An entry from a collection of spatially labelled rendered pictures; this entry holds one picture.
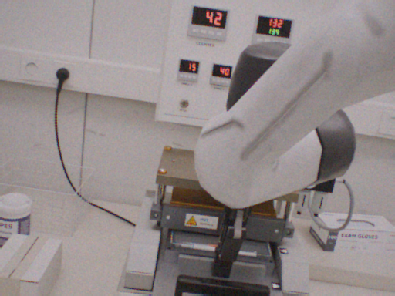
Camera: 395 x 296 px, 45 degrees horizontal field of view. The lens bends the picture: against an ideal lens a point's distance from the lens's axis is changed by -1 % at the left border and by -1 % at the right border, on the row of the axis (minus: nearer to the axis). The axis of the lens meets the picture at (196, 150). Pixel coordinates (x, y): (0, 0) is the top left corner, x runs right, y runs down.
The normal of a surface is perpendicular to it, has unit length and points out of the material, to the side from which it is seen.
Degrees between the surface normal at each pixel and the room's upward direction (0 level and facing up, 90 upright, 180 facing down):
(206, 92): 90
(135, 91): 90
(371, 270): 0
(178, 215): 90
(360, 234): 87
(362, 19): 47
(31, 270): 2
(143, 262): 41
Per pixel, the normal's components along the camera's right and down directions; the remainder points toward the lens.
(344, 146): 0.49, 0.11
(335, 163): 0.43, 0.39
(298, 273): 0.10, -0.52
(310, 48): -0.76, 0.15
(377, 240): 0.15, 0.32
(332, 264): 0.14, -0.95
